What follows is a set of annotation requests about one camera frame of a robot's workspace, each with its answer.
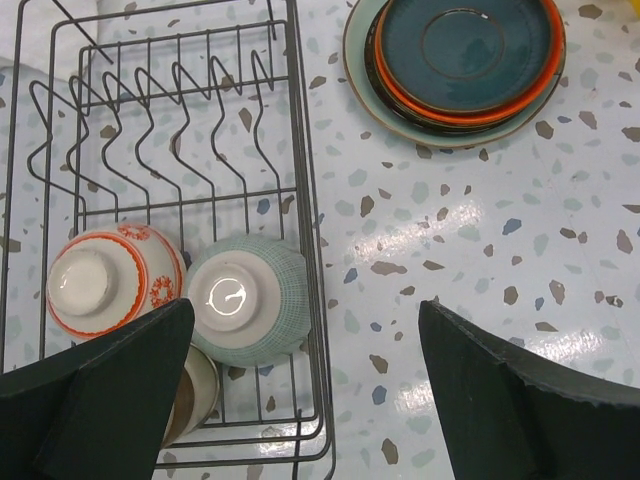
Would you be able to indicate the orange plate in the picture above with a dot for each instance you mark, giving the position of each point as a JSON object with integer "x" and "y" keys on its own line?
{"x": 545, "y": 85}

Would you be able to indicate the yellow plastic bin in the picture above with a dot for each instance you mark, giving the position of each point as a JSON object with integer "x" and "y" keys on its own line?
{"x": 635, "y": 5}

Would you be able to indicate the dark teal plate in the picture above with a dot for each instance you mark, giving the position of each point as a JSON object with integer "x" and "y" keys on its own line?
{"x": 465, "y": 50}

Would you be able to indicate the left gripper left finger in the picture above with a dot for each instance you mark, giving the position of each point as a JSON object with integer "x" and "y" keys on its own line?
{"x": 98, "y": 410}

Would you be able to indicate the light green floral plate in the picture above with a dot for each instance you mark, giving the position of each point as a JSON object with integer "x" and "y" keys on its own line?
{"x": 357, "y": 27}

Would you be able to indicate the white crumpled towel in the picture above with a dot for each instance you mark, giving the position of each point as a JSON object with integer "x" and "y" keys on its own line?
{"x": 48, "y": 36}

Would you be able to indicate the white red patterned bowl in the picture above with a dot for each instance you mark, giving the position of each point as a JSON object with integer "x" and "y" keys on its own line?
{"x": 105, "y": 278}

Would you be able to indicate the light green bowl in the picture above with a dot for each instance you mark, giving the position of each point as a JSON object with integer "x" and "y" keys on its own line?
{"x": 250, "y": 299}

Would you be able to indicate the yellow patterned plate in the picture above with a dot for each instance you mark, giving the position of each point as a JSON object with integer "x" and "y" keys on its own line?
{"x": 393, "y": 106}

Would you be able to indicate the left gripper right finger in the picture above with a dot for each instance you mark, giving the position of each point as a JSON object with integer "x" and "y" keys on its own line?
{"x": 508, "y": 413}

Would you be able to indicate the beige brown cup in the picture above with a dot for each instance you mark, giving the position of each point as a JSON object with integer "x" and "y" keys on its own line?
{"x": 196, "y": 397}

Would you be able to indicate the black wire dish rack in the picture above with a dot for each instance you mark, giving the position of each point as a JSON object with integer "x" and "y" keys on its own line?
{"x": 198, "y": 127}

